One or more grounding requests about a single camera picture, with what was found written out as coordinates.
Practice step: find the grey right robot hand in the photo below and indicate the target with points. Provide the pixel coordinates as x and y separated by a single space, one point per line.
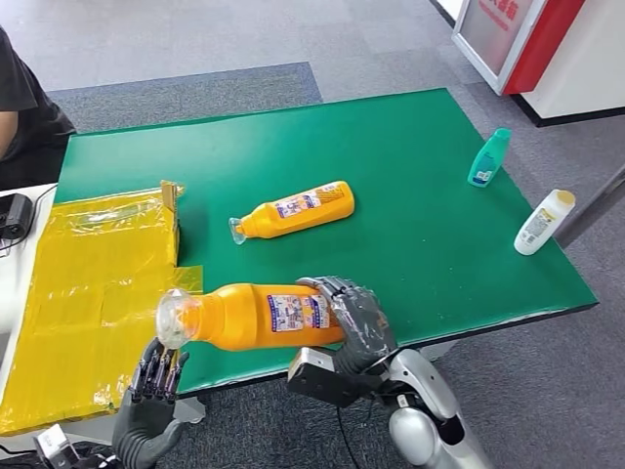
359 324

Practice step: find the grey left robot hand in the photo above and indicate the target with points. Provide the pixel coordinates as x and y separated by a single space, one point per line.
146 414

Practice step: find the orange bottle with clear cap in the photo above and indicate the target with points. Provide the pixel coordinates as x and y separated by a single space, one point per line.
300 210
244 317

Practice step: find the teal plastic bottle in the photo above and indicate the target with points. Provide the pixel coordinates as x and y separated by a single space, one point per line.
488 160

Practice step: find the white bottle with yellow cap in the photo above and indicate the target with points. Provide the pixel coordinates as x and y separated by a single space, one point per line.
542 223

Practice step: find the white table foot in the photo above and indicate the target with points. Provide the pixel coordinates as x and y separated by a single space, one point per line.
190 411
437 351

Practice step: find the yellow plastic covered cardboard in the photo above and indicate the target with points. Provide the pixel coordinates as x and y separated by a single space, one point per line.
93 278

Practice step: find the green table mat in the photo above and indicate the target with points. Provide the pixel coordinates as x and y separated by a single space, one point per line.
390 162

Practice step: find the white desk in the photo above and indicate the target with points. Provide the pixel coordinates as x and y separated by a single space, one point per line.
16 272

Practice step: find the black device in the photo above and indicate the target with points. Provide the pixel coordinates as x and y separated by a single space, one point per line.
14 217

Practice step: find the red and white display stand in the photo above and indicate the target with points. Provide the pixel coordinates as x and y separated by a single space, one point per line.
517 45

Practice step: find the white counter with black base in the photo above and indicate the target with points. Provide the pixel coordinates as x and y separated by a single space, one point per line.
581 65

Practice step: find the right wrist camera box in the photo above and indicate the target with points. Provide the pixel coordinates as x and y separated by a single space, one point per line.
317 382

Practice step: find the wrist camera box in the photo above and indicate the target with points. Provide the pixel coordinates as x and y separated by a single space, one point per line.
317 382
53 447

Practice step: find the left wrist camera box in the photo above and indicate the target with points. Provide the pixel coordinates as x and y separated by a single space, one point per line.
53 447

